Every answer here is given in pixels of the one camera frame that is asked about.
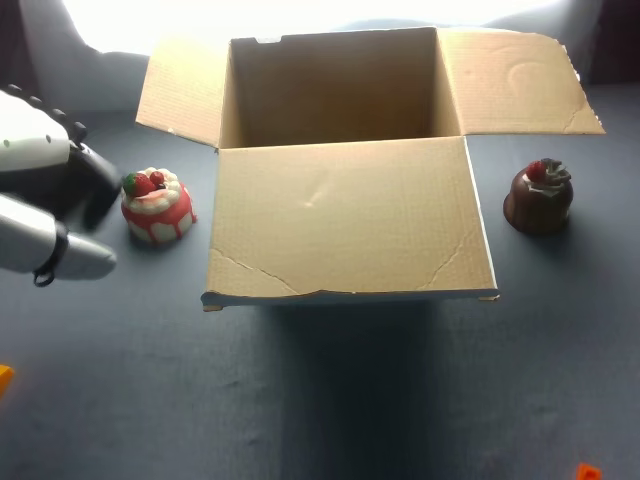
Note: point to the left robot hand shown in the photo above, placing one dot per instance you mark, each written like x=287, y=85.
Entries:
x=30, y=135

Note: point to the pink strawberry cake toy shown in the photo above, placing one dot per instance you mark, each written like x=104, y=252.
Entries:
x=160, y=215

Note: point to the cardboard box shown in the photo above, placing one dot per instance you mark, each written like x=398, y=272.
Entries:
x=345, y=220

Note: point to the chocolate cake toy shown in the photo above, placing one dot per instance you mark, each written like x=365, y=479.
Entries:
x=537, y=210

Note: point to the yellow-orange toy block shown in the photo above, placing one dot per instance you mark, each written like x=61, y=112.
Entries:
x=5, y=377

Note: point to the grey table cloth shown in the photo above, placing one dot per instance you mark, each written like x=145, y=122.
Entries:
x=150, y=375

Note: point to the orange toy block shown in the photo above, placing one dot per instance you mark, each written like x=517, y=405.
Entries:
x=588, y=472

